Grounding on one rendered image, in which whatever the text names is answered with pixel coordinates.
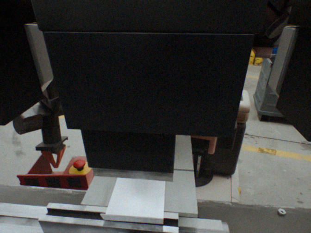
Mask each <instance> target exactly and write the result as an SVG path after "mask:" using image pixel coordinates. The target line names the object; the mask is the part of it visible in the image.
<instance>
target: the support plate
mask: <svg viewBox="0 0 311 233"><path fill-rule="evenodd" d="M174 169H186V170H194V168H193V155H192V145H191V136H190V135H176V138H175V154H174ZM116 181H117V178H112V177H99V176H94V178H93V180H92V182H91V184H90V186H89V188H88V190H87V192H86V194H85V196H84V198H83V200H82V202H81V206H97V207H108V205H109V202H110V199H111V196H112V193H113V190H114V187H115V184H116ZM164 212H168V213H178V216H183V217H194V218H197V217H198V207H197V197H196V188H195V178H194V172H191V171H177V170H174V175H173V182H169V181H166V182H165V200H164Z"/></svg>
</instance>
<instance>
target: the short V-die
mask: <svg viewBox="0 0 311 233"><path fill-rule="evenodd" d="M46 208H47V210H48V212H47V214H46V215H41V216H40V218H39V219H38V221H39V224H40V226H41V228H42V231H43V233H119V232H124V233H178V218H168V217H164V218H163V224H153V223H140V222H128V221H111V220H104V219H103V218H102V217H101V215H100V214H106V212H99V211H88V210H85V208H86V206H81V205H71V204H59V203H49V204H48V206H47V207H46Z"/></svg>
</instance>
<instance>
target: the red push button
mask: <svg viewBox="0 0 311 233"><path fill-rule="evenodd" d="M85 164H86V162H85V161H84V160H83V159H79V160H77V161H75V162H74V163H73V167H74V168H76V169H77V170H78V171H82V170H83V169H84V166H85Z"/></svg>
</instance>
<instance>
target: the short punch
mask: <svg viewBox="0 0 311 233"><path fill-rule="evenodd" d="M81 135H82V140H83V144H84V149H85V154H86V158H87V164H88V167H89V168H92V169H93V175H94V176H99V177H112V178H131V179H144V180H156V181H169V182H173V175H174V154H175V138H176V135H167V134H149V133H132V132H114V131H97V130H81Z"/></svg>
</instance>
